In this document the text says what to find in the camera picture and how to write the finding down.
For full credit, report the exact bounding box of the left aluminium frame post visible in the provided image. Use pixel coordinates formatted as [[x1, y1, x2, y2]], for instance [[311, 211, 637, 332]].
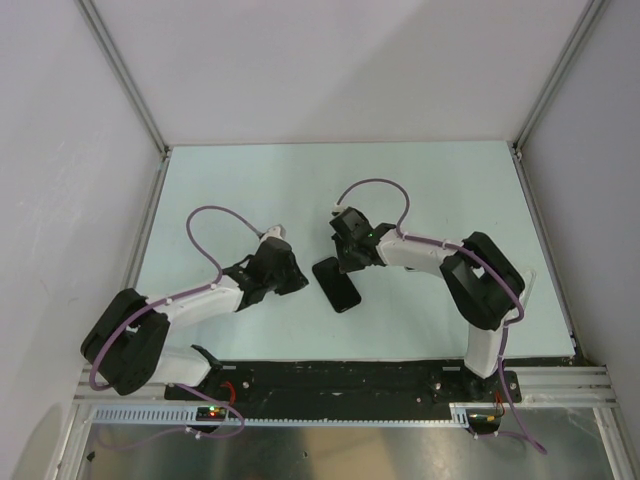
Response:
[[75, 0, 170, 160]]

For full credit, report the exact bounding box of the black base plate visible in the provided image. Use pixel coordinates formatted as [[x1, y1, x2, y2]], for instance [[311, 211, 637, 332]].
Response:
[[164, 360, 522, 418]]

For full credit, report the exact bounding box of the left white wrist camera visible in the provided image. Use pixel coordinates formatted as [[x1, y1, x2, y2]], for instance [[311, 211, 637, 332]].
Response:
[[259, 224, 286, 242]]

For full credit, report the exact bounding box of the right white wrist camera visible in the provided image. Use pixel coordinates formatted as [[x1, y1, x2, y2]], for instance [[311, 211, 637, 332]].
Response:
[[331, 204, 345, 215]]

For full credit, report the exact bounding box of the clear phone case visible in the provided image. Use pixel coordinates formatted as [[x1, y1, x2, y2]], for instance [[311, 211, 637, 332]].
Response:
[[520, 268, 537, 309]]

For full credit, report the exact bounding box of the aluminium frame post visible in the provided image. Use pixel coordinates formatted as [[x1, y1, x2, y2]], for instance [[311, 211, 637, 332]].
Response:
[[511, 0, 610, 160], [75, 0, 170, 160]]

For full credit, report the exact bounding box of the right aluminium frame post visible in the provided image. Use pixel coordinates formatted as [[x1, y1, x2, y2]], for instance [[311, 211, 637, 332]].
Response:
[[511, 0, 610, 160]]

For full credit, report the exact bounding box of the black smartphone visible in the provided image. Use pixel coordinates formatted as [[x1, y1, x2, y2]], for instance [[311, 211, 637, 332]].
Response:
[[312, 257, 362, 314]]

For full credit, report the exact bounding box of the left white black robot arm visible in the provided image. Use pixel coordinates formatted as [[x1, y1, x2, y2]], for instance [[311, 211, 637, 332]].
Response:
[[80, 237, 308, 399]]

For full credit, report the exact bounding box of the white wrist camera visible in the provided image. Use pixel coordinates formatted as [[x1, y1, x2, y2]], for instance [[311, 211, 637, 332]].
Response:
[[259, 224, 286, 242], [331, 204, 345, 215]]

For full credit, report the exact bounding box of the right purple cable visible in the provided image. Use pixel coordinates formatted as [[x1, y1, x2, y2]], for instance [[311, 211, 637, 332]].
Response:
[[331, 178, 549, 456]]

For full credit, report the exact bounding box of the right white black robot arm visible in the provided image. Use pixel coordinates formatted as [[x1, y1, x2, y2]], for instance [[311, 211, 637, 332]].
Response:
[[330, 207, 526, 401]]

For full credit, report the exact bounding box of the slotted cable duct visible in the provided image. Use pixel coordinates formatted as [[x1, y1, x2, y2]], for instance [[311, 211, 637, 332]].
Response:
[[90, 404, 497, 428]]

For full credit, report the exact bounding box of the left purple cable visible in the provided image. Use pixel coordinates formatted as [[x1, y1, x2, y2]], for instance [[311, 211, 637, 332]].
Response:
[[89, 205, 271, 451]]

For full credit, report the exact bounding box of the purple cable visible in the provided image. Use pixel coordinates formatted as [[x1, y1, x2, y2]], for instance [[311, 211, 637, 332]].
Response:
[[89, 205, 271, 451], [331, 178, 549, 456]]

